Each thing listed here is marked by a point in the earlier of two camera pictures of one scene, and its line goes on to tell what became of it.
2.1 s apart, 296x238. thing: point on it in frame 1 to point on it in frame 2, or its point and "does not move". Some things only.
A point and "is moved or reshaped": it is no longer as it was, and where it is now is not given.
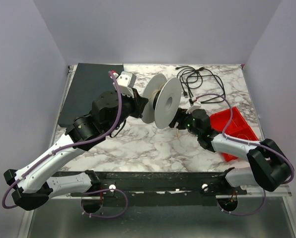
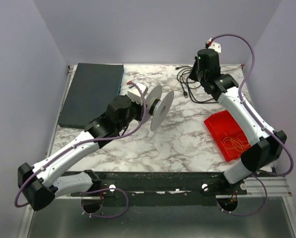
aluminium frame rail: (256, 191) does not move
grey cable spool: (164, 95) is moved or reshaped
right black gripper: (179, 119) to (194, 72)
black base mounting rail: (160, 189) does not move
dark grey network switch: (88, 79) does not move
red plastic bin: (238, 128) does not move
